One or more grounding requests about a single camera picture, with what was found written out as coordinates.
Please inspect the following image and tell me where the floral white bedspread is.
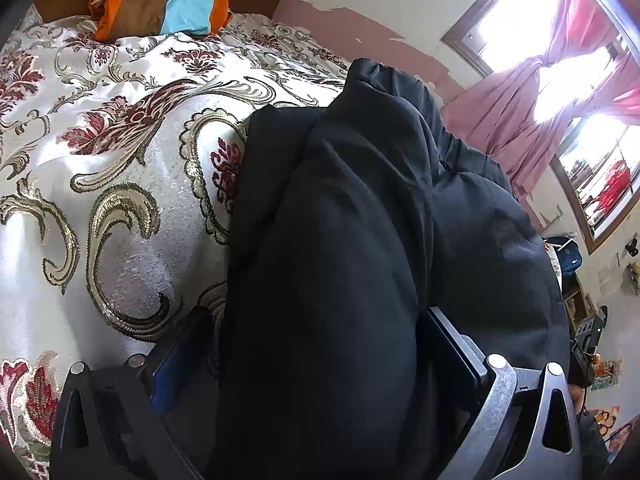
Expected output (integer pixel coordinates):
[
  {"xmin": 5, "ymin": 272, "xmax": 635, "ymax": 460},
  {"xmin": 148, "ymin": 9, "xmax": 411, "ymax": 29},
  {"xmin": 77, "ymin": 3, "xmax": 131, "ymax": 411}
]
[{"xmin": 0, "ymin": 4, "xmax": 354, "ymax": 480}]

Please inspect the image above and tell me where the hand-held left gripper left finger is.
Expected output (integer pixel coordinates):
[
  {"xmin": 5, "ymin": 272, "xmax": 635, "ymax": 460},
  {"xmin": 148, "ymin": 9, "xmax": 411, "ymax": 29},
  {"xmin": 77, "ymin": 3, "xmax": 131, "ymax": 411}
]
[{"xmin": 50, "ymin": 305, "xmax": 222, "ymax": 480}]

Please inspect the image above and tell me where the wooden shelf unit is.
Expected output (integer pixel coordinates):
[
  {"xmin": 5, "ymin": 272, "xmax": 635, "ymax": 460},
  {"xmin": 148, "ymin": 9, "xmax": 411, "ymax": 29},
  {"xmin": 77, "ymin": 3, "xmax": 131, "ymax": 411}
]
[{"xmin": 562, "ymin": 275, "xmax": 602, "ymax": 333}]

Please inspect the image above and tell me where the person's right forearm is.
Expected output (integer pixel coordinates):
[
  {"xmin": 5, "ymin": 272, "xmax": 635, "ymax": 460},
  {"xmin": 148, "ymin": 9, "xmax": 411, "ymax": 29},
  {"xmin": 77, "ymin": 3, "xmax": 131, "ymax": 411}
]
[{"xmin": 579, "ymin": 407, "xmax": 612, "ymax": 466}]

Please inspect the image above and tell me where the pink curtain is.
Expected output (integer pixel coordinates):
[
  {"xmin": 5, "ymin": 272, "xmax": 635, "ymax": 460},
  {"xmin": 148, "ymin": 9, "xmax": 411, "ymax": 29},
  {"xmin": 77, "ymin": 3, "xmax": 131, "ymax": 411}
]
[{"xmin": 440, "ymin": 0, "xmax": 640, "ymax": 197}]

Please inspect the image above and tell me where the striped orange blue pillow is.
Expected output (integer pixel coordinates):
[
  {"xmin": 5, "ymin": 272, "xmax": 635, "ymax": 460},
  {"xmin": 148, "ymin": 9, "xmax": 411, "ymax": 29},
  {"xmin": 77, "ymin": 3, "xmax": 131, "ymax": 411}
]
[{"xmin": 89, "ymin": 0, "xmax": 234, "ymax": 44}]

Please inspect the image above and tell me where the dark navy puffer jacket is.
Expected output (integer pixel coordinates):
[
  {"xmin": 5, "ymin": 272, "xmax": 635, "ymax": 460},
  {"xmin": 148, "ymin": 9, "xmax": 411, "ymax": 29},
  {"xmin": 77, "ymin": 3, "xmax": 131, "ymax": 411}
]
[{"xmin": 205, "ymin": 57, "xmax": 574, "ymax": 480}]

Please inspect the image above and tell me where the blue backpack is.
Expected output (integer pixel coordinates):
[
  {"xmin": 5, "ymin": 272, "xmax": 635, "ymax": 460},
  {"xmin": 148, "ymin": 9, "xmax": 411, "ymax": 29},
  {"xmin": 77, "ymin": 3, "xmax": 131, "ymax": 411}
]
[{"xmin": 542, "ymin": 235, "xmax": 584, "ymax": 282}]

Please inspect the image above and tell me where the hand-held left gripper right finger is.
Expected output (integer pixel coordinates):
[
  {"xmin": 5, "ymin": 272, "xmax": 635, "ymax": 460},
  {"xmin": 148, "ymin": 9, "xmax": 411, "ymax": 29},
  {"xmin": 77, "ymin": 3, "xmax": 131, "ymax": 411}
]
[{"xmin": 417, "ymin": 305, "xmax": 584, "ymax": 480}]

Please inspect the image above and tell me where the red hanging garment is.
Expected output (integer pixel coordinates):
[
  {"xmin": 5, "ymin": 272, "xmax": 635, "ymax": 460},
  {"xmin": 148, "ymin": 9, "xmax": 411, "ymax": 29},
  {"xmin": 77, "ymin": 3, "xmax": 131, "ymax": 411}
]
[{"xmin": 597, "ymin": 159, "xmax": 634, "ymax": 209}]

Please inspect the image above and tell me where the small wooden framed window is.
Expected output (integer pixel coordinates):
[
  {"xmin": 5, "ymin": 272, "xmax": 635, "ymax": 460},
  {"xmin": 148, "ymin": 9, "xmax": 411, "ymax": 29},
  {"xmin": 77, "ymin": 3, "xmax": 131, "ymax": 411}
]
[{"xmin": 440, "ymin": 0, "xmax": 626, "ymax": 79}]

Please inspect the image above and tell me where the large wooden framed window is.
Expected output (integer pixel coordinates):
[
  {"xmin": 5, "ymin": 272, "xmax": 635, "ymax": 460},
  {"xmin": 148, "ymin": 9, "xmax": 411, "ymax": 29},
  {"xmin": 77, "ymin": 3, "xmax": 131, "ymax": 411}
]
[{"xmin": 550, "ymin": 110, "xmax": 640, "ymax": 256}]

